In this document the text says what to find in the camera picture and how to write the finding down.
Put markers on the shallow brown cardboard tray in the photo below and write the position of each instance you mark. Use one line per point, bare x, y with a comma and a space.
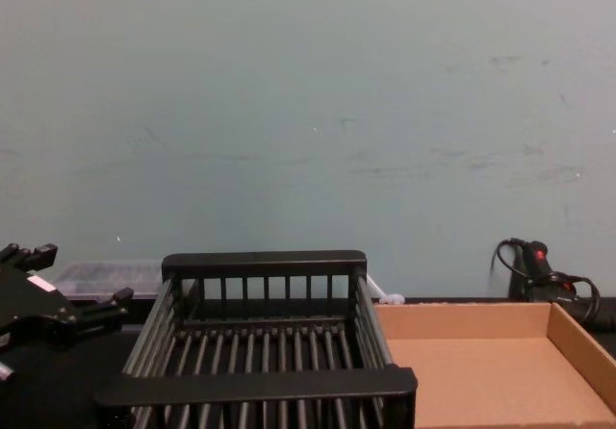
495, 366

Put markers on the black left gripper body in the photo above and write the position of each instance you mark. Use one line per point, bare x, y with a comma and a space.
30, 306

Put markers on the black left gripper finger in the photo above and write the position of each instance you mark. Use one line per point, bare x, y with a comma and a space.
98, 310
29, 255

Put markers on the clear plastic case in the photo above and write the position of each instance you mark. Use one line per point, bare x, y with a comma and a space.
108, 277

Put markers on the black rack with steel bars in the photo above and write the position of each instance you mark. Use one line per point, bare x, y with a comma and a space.
262, 337

